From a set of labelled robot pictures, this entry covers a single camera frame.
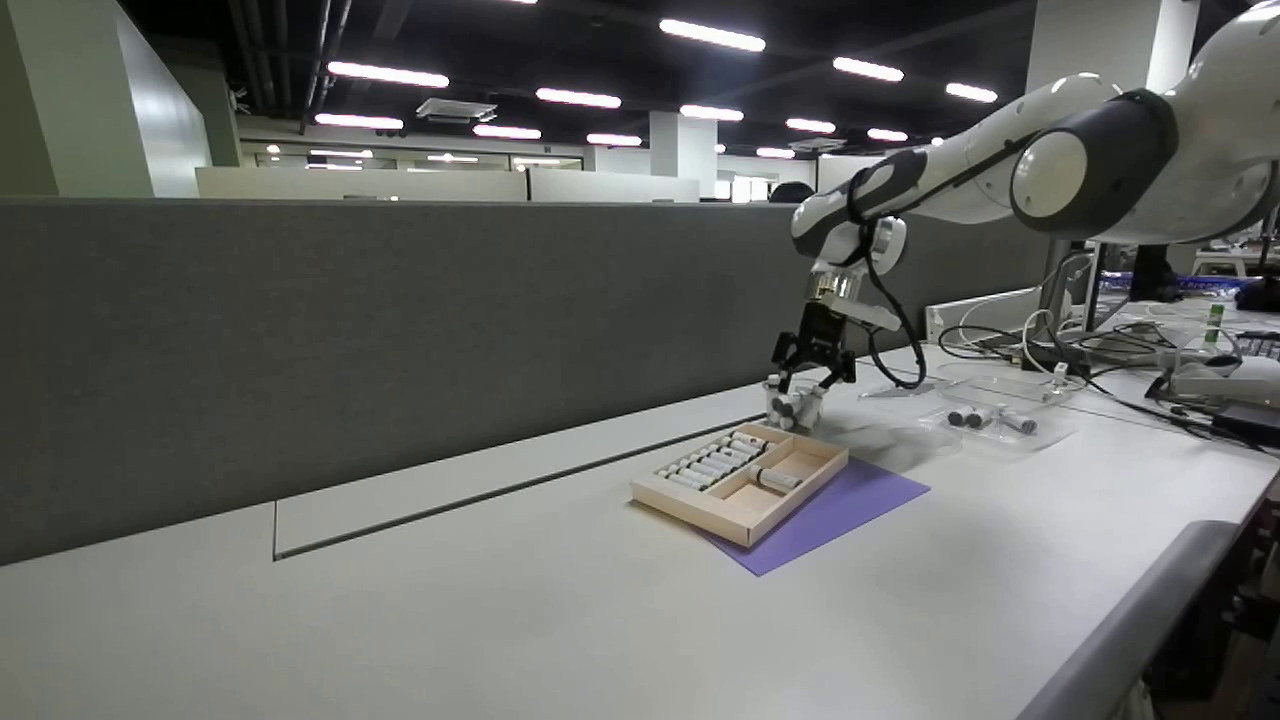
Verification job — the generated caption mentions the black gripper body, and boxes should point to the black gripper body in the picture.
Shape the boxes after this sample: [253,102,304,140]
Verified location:
[773,300,861,385]

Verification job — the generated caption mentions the wooden compartment tray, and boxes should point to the wooden compartment tray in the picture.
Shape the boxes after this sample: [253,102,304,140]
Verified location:
[628,420,854,552]

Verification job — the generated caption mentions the small green capped bottle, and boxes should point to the small green capped bottle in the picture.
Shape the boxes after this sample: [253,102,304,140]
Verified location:
[1195,293,1237,361]

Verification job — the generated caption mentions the purple paper mat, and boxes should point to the purple paper mat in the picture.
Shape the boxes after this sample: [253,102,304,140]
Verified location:
[718,455,933,579]

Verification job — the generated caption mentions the white power strip box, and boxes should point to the white power strip box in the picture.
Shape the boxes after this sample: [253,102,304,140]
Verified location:
[919,283,1048,346]

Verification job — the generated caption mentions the grey fabric desk partition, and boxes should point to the grey fabric desk partition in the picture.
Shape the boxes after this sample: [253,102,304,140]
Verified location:
[0,196,847,571]
[840,215,1073,361]

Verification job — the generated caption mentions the grey computer monitor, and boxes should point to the grey computer monitor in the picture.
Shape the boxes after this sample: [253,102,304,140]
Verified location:
[1042,236,1116,335]

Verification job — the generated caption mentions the grey desktop device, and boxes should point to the grey desktop device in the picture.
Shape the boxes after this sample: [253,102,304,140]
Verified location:
[1149,357,1280,442]

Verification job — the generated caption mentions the white building column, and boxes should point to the white building column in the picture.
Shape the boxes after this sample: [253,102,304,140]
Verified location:
[1020,0,1205,101]

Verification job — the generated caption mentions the white low cabinet row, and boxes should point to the white low cabinet row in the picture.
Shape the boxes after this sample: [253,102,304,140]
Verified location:
[195,161,714,206]

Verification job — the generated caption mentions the green square building column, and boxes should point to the green square building column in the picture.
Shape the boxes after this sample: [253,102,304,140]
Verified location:
[0,0,218,200]

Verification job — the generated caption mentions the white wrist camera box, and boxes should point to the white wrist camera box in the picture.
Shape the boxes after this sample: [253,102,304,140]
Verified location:
[812,255,906,335]

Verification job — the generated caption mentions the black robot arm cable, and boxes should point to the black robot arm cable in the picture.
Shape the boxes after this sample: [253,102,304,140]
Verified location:
[856,215,933,393]

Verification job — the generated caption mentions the tangled cable bundle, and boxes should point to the tangled cable bundle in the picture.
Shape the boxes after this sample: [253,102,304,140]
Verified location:
[935,300,1185,393]

